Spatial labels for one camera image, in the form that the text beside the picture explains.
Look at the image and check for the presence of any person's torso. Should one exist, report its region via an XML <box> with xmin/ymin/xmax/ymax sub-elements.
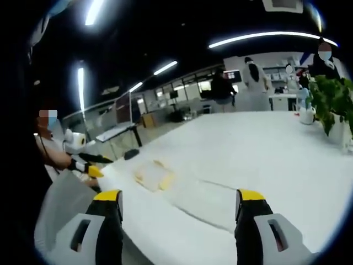
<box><xmin>34</xmin><ymin>135</ymin><xmax>67</xmax><ymax>183</ymax></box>

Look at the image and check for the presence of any standing desk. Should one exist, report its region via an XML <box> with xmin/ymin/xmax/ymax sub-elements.
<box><xmin>95</xmin><ymin>123</ymin><xmax>143</xmax><ymax>160</ymax></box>

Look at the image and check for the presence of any cardboard box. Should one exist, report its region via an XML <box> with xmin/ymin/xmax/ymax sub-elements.
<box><xmin>141</xmin><ymin>113</ymin><xmax>154</xmax><ymax>129</ymax></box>

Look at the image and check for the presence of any black bag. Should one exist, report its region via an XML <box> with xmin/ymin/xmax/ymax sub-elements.
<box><xmin>168</xmin><ymin>109</ymin><xmax>191</xmax><ymax>123</ymax></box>

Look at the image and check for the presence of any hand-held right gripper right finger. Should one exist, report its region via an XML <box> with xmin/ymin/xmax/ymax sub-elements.
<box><xmin>234</xmin><ymin>188</ymin><xmax>318</xmax><ymax>265</ymax></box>

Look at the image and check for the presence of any long curved ceiling light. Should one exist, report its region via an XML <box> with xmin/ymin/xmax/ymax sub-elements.
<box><xmin>208</xmin><ymin>31</ymin><xmax>339</xmax><ymax>49</ymax></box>

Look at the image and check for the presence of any wall screen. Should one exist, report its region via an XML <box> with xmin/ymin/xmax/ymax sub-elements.
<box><xmin>224</xmin><ymin>70</ymin><xmax>244</xmax><ymax>82</ymax></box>

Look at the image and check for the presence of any white planter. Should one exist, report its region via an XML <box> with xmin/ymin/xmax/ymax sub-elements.
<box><xmin>328</xmin><ymin>115</ymin><xmax>353</xmax><ymax>152</ymax></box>

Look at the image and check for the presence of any black chest cable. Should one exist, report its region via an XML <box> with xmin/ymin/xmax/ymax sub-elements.
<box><xmin>38</xmin><ymin>134</ymin><xmax>61</xmax><ymax>175</ymax></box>

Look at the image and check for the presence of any white background table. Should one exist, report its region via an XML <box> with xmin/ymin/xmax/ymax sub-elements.
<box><xmin>268</xmin><ymin>93</ymin><xmax>299</xmax><ymax>112</ymax></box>

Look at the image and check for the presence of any dark desk screen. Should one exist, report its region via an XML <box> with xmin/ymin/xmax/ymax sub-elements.
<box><xmin>114</xmin><ymin>93</ymin><xmax>133</xmax><ymax>125</ymax></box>

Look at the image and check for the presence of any small black object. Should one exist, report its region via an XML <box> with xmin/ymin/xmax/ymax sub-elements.
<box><xmin>124</xmin><ymin>149</ymin><xmax>140</xmax><ymax>161</ymax></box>

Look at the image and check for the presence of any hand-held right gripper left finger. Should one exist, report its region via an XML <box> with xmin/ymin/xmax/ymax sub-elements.
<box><xmin>46</xmin><ymin>189</ymin><xmax>124</xmax><ymax>265</ymax></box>

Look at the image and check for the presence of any green potted plant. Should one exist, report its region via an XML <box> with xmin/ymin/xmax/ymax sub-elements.
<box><xmin>308</xmin><ymin>75</ymin><xmax>353</xmax><ymax>136</ymax></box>

